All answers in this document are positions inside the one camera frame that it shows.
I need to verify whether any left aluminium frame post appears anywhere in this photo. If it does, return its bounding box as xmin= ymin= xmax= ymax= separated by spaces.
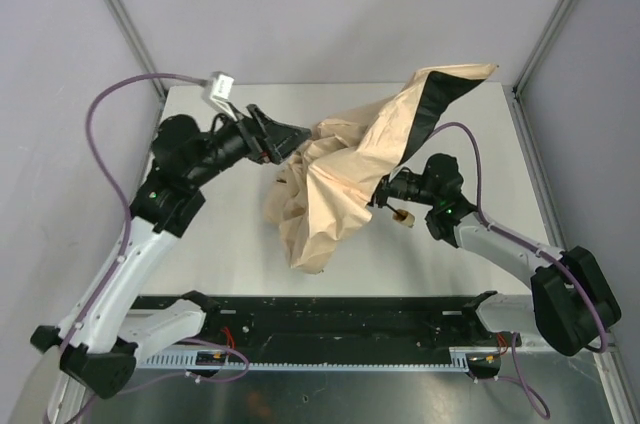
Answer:
xmin=74 ymin=0 xmax=169 ymax=105

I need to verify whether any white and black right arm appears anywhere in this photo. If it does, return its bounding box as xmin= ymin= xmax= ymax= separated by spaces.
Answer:
xmin=370 ymin=154 xmax=622 ymax=356

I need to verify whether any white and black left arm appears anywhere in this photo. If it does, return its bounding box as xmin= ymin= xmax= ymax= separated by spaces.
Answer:
xmin=30 ymin=104 xmax=311 ymax=399

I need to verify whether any grey slotted cable duct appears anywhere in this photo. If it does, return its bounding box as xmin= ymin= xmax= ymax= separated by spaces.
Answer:
xmin=134 ymin=346 xmax=511 ymax=373

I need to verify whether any right aluminium frame post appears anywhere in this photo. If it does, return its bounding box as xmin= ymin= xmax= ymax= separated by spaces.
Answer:
xmin=514 ymin=0 xmax=614 ymax=88

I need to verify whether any beige and black folding umbrella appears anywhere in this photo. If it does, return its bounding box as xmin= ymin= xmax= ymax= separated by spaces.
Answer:
xmin=264 ymin=64 xmax=497 ymax=274

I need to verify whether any aluminium frame post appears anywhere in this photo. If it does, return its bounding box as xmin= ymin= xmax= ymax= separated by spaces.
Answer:
xmin=74 ymin=0 xmax=169 ymax=105
xmin=514 ymin=0 xmax=614 ymax=88

